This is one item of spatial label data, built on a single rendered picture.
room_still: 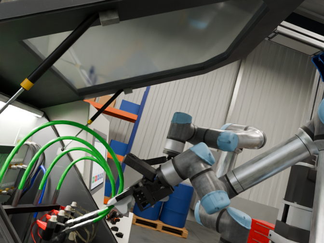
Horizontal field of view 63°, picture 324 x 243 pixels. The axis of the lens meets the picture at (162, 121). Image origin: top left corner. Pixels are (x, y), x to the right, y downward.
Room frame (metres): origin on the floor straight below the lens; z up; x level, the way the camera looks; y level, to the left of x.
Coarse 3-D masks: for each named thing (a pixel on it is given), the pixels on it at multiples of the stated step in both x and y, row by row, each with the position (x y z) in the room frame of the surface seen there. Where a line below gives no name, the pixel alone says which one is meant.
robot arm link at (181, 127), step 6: (174, 114) 0.98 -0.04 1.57; (180, 114) 0.96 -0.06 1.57; (186, 114) 0.96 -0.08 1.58; (174, 120) 0.97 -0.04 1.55; (180, 120) 0.95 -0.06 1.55; (186, 120) 0.96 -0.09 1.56; (174, 126) 0.96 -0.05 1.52; (180, 126) 0.95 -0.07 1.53; (186, 126) 0.96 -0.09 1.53; (192, 126) 1.00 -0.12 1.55; (168, 132) 0.98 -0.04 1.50; (174, 132) 0.96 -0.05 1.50; (180, 132) 0.95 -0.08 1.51; (186, 132) 0.97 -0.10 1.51; (192, 132) 0.99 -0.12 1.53; (168, 138) 1.02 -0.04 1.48; (174, 138) 0.96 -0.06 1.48; (180, 138) 0.96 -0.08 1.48; (186, 138) 0.98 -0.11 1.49
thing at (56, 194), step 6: (84, 156) 1.10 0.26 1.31; (72, 162) 1.09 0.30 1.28; (96, 162) 1.10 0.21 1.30; (66, 168) 1.10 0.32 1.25; (66, 174) 1.10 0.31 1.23; (60, 180) 1.09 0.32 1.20; (60, 186) 1.10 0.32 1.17; (54, 192) 1.09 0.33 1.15; (54, 198) 1.09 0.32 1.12; (96, 210) 1.10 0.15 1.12; (78, 216) 1.10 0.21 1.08
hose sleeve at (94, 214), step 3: (93, 213) 0.86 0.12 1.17; (96, 213) 0.86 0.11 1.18; (81, 216) 0.86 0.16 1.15; (84, 216) 0.86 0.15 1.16; (87, 216) 0.86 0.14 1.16; (90, 216) 0.85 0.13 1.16; (93, 216) 0.86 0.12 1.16; (96, 216) 0.86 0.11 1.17; (75, 219) 0.86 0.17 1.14; (78, 219) 0.86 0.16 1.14; (81, 219) 0.85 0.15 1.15; (84, 219) 0.85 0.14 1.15; (87, 219) 0.86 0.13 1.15; (90, 219) 0.86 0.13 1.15; (75, 222) 0.85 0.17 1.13; (78, 222) 0.85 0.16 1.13; (81, 222) 0.86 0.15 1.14
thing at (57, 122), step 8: (56, 120) 0.86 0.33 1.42; (64, 120) 0.86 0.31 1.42; (40, 128) 0.85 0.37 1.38; (88, 128) 0.86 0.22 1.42; (24, 136) 0.85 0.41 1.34; (96, 136) 0.86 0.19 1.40; (104, 144) 0.86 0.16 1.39; (112, 152) 0.86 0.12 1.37; (8, 160) 0.85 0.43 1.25; (120, 168) 0.86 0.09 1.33; (0, 176) 0.85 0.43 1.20; (120, 176) 0.86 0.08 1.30; (120, 184) 0.86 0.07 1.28; (120, 192) 0.86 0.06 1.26
